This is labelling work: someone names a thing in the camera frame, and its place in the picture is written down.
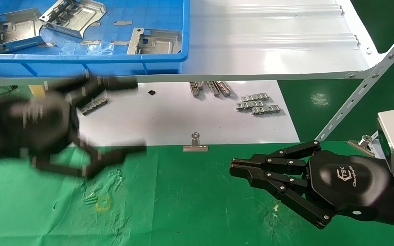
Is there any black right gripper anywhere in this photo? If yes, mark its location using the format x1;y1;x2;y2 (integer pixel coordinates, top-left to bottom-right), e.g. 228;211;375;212
230;140;391;229

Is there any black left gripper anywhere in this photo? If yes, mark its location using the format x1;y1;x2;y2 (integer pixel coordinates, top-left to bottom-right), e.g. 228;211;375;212
2;76;147;178

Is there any stamped sheet metal bracket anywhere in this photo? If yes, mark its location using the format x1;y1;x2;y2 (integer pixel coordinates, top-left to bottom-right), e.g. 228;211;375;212
0;8;45;53
127;28;183;55
39;0;107;39

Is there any blue plastic bin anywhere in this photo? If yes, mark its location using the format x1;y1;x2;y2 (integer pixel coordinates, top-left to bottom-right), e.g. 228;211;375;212
0;0;190;78

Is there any yellow plastic bag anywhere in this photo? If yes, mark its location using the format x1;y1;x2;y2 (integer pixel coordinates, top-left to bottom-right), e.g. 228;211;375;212
29;85;48;100

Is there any silver binder clip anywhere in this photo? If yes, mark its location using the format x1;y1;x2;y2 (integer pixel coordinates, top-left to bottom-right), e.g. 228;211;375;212
347;135;376;158
183;133;209;152

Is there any green table cloth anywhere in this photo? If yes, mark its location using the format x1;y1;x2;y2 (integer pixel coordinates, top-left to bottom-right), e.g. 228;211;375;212
0;140;394;246

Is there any white metal shelf panel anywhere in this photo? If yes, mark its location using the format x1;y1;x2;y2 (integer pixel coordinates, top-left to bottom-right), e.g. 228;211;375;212
0;0;387;86

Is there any grey metal chain strip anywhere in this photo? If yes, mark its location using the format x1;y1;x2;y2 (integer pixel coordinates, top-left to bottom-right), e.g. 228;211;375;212
236;100;265;111
80;97;109;116
241;93;270;102
251;105;281;116

